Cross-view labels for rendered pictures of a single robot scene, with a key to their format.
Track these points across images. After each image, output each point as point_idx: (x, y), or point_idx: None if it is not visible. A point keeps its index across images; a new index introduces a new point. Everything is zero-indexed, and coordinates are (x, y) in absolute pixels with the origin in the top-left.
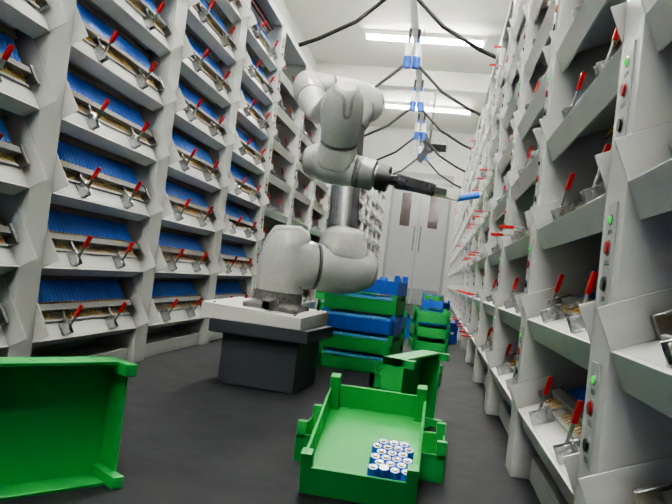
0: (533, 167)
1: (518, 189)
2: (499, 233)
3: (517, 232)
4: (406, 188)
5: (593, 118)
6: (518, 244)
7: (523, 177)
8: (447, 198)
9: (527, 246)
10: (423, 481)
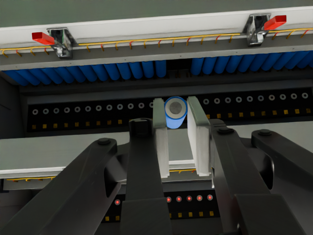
0: (52, 155)
1: (290, 134)
2: (267, 26)
3: (256, 40)
4: (121, 213)
5: None
6: (127, 11)
7: (184, 150)
8: (155, 107)
9: (16, 10)
10: None
